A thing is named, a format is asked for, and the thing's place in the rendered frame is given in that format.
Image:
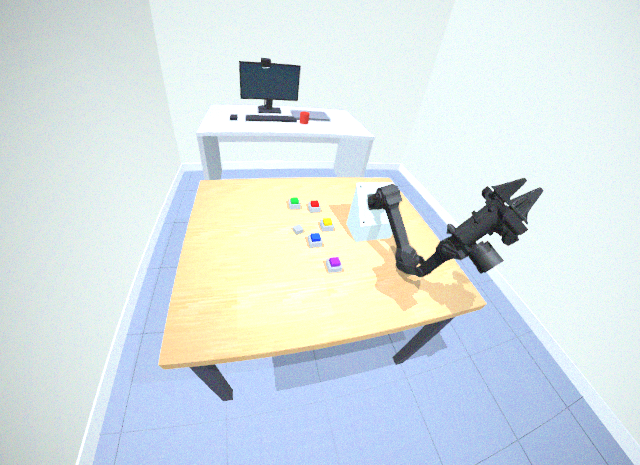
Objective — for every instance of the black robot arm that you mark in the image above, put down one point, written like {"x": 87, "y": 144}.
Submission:
{"x": 460, "y": 245}

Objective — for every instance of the purple button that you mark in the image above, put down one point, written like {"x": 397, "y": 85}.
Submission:
{"x": 334, "y": 265}

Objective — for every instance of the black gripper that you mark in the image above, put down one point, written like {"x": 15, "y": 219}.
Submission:
{"x": 496, "y": 211}

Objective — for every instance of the blue button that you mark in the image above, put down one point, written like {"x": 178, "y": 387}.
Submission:
{"x": 315, "y": 240}

